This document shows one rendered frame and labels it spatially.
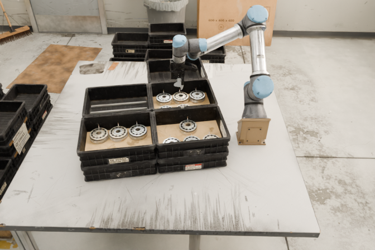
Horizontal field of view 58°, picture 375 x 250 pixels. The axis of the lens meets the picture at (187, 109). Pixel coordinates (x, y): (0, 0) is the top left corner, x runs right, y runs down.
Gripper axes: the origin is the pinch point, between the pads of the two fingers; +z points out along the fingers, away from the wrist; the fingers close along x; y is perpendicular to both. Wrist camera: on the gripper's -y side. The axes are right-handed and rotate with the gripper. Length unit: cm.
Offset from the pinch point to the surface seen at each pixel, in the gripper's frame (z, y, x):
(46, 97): 70, 108, -74
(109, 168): 9, 46, 50
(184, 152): 3.5, 5.3, 49.2
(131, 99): 15.0, 31.9, -6.6
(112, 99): 15.1, 44.6, -7.7
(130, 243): 89, 42, 58
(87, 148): 8, 57, 36
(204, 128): 9.3, -9.6, 29.5
